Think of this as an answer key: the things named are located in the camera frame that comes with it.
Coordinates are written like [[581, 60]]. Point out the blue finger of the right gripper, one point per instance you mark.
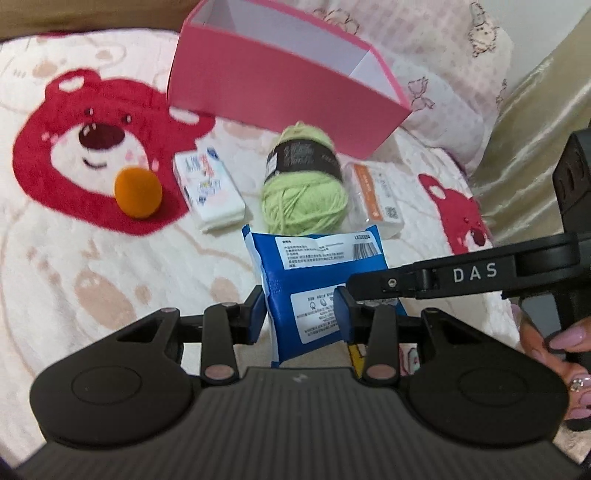
[[391, 283]]

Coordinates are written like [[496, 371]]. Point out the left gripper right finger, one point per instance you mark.
[[372, 337]]

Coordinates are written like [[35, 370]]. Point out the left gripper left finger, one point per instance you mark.
[[225, 325]]

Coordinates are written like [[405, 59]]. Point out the blue packet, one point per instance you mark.
[[299, 276]]

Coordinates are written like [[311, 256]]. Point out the orange white plastic packet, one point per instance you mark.
[[372, 201]]

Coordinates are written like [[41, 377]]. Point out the green yarn ball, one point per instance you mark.
[[303, 191]]

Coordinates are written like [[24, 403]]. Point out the white tissue pack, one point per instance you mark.
[[208, 190]]

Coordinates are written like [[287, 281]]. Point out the orange ball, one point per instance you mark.
[[137, 192]]

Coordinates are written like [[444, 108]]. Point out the person's right hand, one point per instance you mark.
[[575, 339]]

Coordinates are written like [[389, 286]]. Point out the golden satin fabric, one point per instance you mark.
[[513, 184]]

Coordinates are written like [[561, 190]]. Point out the bear print blanket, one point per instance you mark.
[[115, 204]]

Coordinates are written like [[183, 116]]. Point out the pink checkered pillow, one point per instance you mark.
[[451, 58]]

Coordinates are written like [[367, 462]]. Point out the pink cardboard box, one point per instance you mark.
[[270, 65]]

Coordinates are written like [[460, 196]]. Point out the brown pillow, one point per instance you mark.
[[29, 17]]

